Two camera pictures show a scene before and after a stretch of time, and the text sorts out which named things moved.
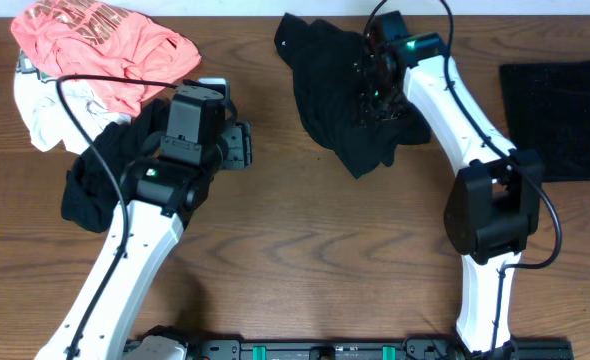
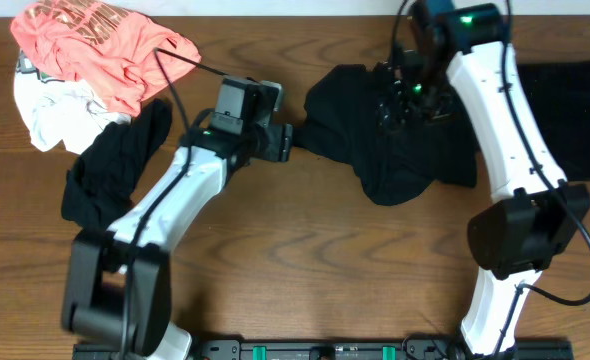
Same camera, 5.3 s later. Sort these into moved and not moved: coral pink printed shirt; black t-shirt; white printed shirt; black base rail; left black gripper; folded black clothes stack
Moved: black t-shirt; left black gripper
Not moved: black base rail; white printed shirt; folded black clothes stack; coral pink printed shirt
